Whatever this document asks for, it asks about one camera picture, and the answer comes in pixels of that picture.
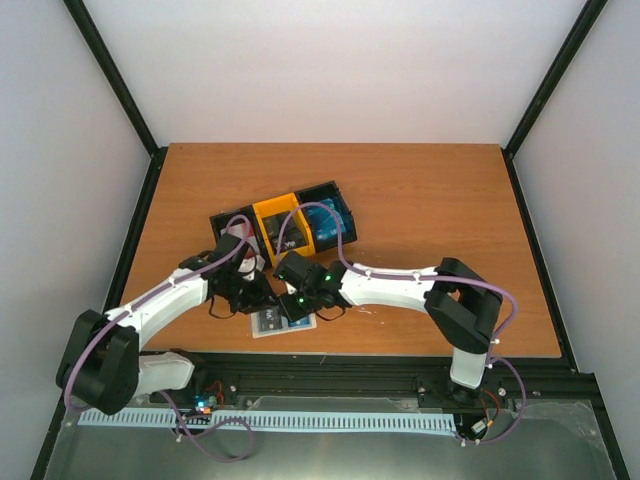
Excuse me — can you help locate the black vip card stack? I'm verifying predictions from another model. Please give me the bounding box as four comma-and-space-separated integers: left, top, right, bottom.
263, 212, 307, 252

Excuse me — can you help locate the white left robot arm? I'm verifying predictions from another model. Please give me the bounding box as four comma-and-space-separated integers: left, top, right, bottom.
56, 233, 275, 415

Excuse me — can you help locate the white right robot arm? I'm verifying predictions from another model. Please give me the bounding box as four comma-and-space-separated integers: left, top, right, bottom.
274, 253, 503, 390

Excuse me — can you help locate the red white card stack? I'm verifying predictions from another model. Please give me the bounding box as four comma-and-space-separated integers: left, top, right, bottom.
223, 222, 263, 266

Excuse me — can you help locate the black bin with red cards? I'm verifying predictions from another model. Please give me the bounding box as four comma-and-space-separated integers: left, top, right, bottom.
209, 205, 268, 270

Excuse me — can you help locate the black bin with blue cards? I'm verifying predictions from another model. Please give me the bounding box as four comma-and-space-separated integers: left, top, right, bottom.
294, 181, 357, 252

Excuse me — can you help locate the blue card stack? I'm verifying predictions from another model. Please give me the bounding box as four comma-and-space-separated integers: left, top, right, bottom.
305, 198, 347, 242

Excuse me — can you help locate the yellow plastic bin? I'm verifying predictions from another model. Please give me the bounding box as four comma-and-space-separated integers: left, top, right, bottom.
253, 193, 316, 267

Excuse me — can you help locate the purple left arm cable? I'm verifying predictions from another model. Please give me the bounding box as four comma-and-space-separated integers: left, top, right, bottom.
63, 213, 256, 460

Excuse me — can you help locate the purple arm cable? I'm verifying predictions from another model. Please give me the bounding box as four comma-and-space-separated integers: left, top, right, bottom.
275, 201, 527, 446
63, 213, 256, 460

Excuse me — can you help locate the light blue slotted cable duct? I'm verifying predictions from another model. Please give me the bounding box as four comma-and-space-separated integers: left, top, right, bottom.
77, 408, 456, 436

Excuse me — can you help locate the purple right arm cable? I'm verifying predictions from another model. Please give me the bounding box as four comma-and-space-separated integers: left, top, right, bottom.
275, 201, 527, 446

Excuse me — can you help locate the black aluminium table frame rail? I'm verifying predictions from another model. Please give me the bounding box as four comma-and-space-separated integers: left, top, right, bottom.
64, 349, 601, 416

